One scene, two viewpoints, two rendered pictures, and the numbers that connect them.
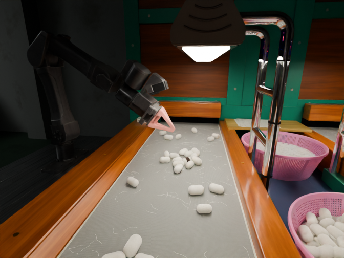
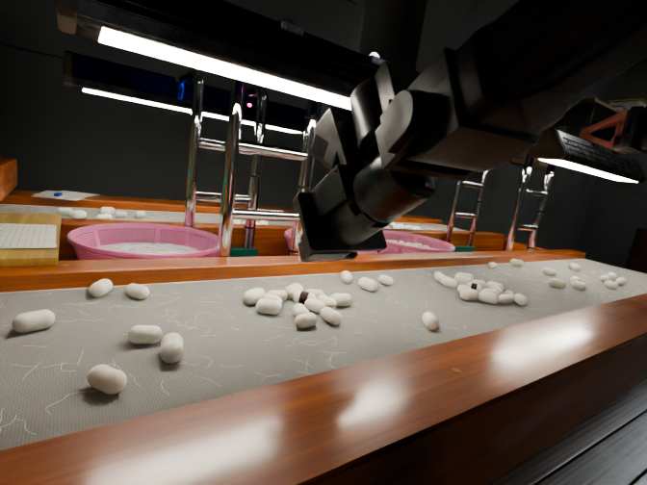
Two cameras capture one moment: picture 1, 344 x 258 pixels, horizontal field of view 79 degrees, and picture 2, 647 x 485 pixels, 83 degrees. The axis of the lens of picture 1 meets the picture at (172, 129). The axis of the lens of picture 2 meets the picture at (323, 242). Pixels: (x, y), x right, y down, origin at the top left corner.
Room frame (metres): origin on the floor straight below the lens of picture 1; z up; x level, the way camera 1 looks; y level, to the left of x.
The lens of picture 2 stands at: (0.91, 0.34, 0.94)
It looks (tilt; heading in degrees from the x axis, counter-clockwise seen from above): 11 degrees down; 227
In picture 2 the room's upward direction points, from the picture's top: 8 degrees clockwise
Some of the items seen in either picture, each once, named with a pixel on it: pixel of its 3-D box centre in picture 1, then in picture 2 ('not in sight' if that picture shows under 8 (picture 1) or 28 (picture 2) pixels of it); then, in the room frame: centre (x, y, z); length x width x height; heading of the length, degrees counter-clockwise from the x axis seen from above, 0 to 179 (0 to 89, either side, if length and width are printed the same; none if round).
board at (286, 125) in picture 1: (263, 124); (1, 234); (0.89, -0.41, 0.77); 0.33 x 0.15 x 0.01; 82
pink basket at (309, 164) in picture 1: (279, 154); (150, 260); (0.68, -0.38, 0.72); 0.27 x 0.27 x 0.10
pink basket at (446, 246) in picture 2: not in sight; (406, 253); (-0.04, -0.28, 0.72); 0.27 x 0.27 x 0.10
